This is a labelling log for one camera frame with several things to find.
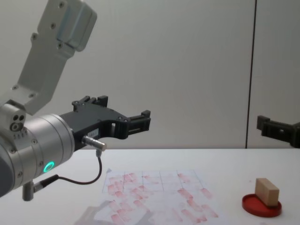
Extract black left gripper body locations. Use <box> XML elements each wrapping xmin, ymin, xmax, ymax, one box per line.
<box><xmin>58</xmin><ymin>106</ymin><xmax>120</xmax><ymax>152</ymax></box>

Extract wooden block stamp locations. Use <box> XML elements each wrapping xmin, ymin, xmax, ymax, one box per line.
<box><xmin>255</xmin><ymin>177</ymin><xmax>280</xmax><ymax>208</ymax></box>

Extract white paper with red stamps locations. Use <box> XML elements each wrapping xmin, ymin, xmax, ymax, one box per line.
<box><xmin>93</xmin><ymin>168</ymin><xmax>226</xmax><ymax>225</ymax></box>

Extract round red ink dish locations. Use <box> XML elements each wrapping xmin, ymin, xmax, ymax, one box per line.
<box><xmin>242</xmin><ymin>193</ymin><xmax>283</xmax><ymax>218</ymax></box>

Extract clear plastic film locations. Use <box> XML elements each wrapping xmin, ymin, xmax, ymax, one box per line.
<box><xmin>74</xmin><ymin>199</ymin><xmax>150</xmax><ymax>225</ymax></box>

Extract thin dark cable, silver plugs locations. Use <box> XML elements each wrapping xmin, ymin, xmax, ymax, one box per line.
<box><xmin>32</xmin><ymin>135</ymin><xmax>108</xmax><ymax>189</ymax></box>

